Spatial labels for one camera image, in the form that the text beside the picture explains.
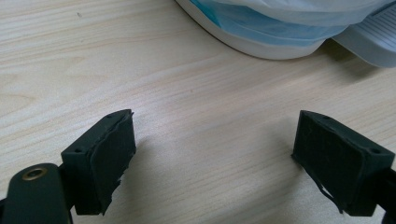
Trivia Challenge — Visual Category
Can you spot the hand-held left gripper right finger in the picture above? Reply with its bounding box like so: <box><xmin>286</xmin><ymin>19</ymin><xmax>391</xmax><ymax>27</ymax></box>
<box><xmin>291</xmin><ymin>109</ymin><xmax>396</xmax><ymax>217</ymax></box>

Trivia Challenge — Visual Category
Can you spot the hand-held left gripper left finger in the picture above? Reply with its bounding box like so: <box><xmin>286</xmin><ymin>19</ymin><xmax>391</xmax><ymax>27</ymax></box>
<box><xmin>60</xmin><ymin>108</ymin><xmax>137</xmax><ymax>217</ymax></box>

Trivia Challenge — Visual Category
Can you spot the white pedal trash can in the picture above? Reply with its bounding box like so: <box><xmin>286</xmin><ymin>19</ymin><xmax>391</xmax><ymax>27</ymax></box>
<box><xmin>175</xmin><ymin>0</ymin><xmax>396</xmax><ymax>68</ymax></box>

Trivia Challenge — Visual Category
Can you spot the white plastic trash bag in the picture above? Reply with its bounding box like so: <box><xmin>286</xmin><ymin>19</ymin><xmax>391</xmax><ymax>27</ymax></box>
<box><xmin>190</xmin><ymin>0</ymin><xmax>395</xmax><ymax>48</ymax></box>

